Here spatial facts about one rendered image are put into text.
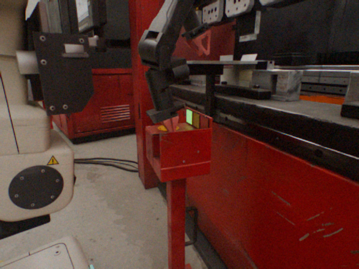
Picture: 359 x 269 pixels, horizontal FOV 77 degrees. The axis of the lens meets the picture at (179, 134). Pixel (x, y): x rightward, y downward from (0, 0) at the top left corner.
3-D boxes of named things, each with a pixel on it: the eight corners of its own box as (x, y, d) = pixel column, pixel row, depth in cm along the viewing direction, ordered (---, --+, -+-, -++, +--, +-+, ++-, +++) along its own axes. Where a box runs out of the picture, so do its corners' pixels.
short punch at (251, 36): (237, 41, 92) (239, 16, 90) (241, 41, 93) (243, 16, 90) (254, 39, 84) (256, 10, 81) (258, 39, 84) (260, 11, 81)
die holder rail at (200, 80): (170, 81, 164) (170, 68, 161) (178, 81, 166) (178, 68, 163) (203, 87, 120) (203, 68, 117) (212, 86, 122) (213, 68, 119)
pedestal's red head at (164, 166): (146, 157, 83) (143, 109, 77) (186, 152, 88) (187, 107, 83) (161, 183, 65) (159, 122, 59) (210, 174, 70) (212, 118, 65)
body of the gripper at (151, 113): (186, 110, 62) (180, 83, 60) (152, 121, 60) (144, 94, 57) (178, 106, 68) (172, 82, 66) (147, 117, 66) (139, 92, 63)
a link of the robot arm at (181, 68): (137, 41, 57) (158, 47, 52) (170, 34, 64) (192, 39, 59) (142, 86, 64) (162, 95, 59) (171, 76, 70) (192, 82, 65)
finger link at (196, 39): (208, 50, 86) (198, 26, 82) (218, 49, 80) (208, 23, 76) (194, 59, 85) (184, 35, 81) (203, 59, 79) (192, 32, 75)
